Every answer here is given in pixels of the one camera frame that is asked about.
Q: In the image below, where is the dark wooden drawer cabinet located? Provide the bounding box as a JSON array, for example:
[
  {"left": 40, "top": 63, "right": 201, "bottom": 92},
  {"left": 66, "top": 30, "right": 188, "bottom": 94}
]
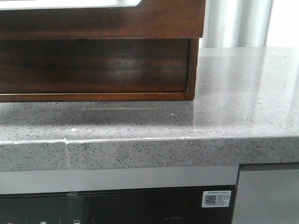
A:
[{"left": 0, "top": 38, "right": 199, "bottom": 102}]

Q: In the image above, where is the black built-in dishwasher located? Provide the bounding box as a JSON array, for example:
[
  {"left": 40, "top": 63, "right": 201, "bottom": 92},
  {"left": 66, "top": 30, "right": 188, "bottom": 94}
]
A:
[{"left": 0, "top": 185, "right": 235, "bottom": 224}]

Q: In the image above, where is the white QR code sticker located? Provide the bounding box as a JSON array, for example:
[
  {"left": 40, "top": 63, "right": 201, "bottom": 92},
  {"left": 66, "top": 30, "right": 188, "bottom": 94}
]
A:
[{"left": 201, "top": 190, "right": 232, "bottom": 208}]

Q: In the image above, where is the grey window curtain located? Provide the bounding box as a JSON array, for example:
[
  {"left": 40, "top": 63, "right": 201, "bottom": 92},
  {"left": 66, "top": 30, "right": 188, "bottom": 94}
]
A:
[{"left": 199, "top": 0, "right": 273, "bottom": 48}]

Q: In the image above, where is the grey cabinet door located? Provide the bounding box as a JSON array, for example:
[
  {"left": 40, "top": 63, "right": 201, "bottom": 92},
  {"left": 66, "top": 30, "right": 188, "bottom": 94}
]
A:
[{"left": 232, "top": 163, "right": 299, "bottom": 224}]

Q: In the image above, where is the white plastic tray on cabinet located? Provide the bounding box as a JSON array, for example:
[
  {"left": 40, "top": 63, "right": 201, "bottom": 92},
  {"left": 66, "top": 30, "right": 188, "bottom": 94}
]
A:
[{"left": 0, "top": 0, "right": 141, "bottom": 11}]

